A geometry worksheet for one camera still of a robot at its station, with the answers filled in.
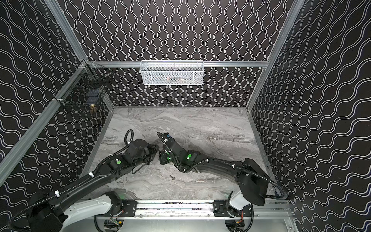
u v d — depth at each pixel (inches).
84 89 36.8
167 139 26.5
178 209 29.9
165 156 27.0
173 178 33.5
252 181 16.8
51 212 15.7
